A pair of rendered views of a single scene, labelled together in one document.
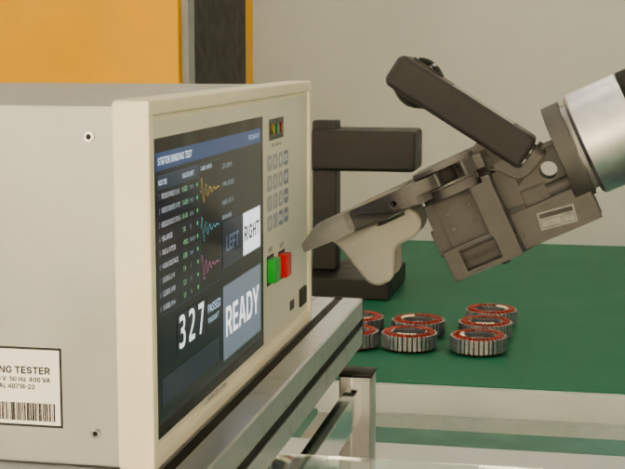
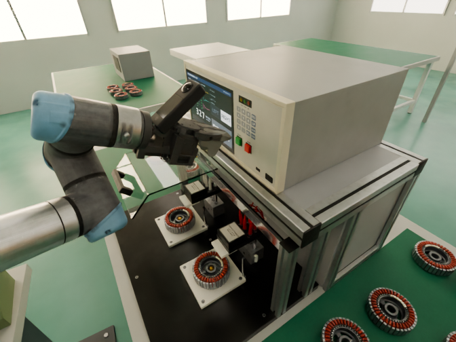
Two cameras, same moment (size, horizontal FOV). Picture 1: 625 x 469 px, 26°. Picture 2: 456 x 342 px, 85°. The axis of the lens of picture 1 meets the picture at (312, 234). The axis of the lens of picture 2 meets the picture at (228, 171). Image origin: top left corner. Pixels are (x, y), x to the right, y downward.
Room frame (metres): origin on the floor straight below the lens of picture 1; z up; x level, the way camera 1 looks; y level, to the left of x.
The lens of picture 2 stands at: (1.38, -0.35, 1.48)
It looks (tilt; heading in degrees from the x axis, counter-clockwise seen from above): 36 degrees down; 138
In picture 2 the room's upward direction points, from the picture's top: 2 degrees counter-clockwise
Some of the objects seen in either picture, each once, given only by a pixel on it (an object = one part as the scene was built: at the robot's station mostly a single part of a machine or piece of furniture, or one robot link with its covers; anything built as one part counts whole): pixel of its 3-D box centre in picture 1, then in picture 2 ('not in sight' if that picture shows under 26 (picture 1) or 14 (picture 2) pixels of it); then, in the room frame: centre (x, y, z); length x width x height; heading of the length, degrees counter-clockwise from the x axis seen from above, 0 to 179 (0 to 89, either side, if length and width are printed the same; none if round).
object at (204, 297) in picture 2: not in sight; (212, 273); (1.02, -0.10, 0.78); 0.15 x 0.15 x 0.01; 79
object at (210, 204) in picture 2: not in sight; (214, 204); (0.81, 0.09, 0.80); 0.07 x 0.05 x 0.06; 169
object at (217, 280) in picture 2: not in sight; (211, 269); (1.02, -0.10, 0.80); 0.11 x 0.11 x 0.04
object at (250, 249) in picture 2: not in sight; (250, 248); (1.04, 0.04, 0.80); 0.07 x 0.05 x 0.06; 169
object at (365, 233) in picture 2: not in sight; (366, 231); (1.30, 0.25, 0.91); 0.28 x 0.03 x 0.32; 79
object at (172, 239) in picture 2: not in sight; (180, 224); (0.78, -0.05, 0.78); 0.15 x 0.15 x 0.01; 79
